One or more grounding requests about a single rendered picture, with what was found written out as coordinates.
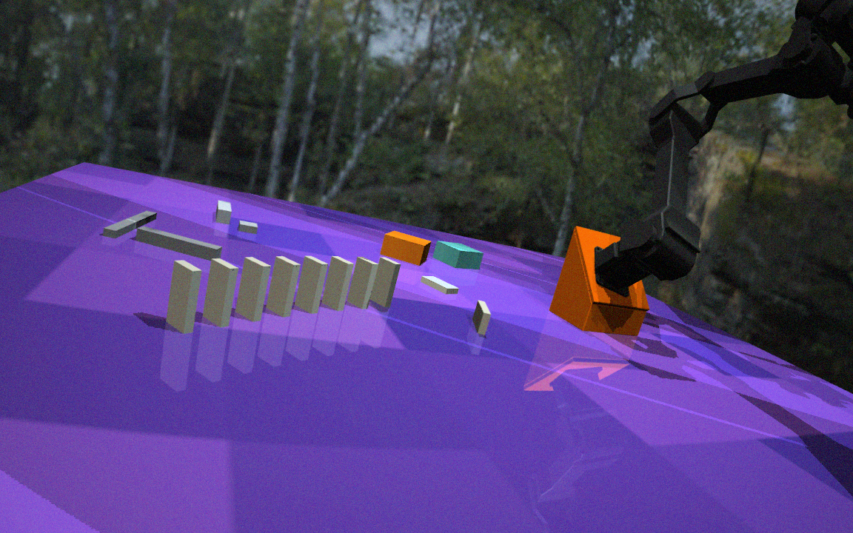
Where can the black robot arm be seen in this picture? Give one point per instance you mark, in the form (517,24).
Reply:
(666,243)

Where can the teal rectangular block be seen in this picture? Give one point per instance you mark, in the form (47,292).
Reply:
(458,255)

